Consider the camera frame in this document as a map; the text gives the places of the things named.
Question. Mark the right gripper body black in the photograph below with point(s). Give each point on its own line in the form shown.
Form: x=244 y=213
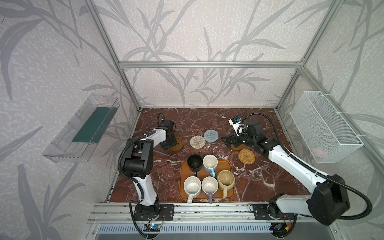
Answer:
x=236 y=140

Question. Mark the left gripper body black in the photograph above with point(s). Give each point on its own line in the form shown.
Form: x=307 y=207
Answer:
x=170 y=141

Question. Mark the brown wooden coaster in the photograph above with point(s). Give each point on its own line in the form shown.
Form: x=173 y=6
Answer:
x=239 y=148
x=178 y=146

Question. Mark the blue grey woven coaster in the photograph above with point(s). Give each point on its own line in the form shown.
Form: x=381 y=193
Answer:
x=211 y=136

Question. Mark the cream woven zigzag coaster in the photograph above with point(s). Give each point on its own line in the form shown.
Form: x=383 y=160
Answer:
x=197 y=142

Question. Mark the white and blue mug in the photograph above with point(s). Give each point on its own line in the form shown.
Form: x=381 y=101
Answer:
x=210 y=163

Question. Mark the black mug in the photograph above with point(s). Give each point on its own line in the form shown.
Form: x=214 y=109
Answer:
x=195 y=163

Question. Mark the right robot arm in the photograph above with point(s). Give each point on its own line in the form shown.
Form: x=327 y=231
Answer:
x=328 y=198

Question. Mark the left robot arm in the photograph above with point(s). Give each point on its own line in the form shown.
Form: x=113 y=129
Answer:
x=136 y=160

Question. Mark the beige mug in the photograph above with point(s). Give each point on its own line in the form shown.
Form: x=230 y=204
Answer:
x=226 y=180

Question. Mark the orange plastic tray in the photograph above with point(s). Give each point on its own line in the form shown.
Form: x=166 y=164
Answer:
x=186 y=172

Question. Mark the white and purple mug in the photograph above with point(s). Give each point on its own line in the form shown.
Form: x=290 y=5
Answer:
x=210 y=186

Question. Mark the white speckled mug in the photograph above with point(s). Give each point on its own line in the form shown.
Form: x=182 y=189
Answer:
x=192 y=187

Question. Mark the left electronics board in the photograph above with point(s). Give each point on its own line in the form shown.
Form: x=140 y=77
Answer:
x=151 y=227

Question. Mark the electronics board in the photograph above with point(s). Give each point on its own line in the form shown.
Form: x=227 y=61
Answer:
x=280 y=227
x=151 y=227

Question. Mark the right electronics board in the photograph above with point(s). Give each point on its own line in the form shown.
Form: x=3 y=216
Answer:
x=280 y=227

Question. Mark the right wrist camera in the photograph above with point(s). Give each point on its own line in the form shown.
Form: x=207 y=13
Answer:
x=237 y=125

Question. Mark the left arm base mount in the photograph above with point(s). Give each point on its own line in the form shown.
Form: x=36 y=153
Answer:
x=155 y=212

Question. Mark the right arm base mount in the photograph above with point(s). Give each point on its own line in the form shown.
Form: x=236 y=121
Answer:
x=259 y=211

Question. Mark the white wire mesh basket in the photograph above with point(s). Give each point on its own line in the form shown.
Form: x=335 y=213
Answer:
x=325 y=131

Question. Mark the clear plastic wall bin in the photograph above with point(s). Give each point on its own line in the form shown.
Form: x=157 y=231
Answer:
x=79 y=138

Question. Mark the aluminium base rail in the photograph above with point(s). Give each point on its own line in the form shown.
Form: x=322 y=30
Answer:
x=226 y=212

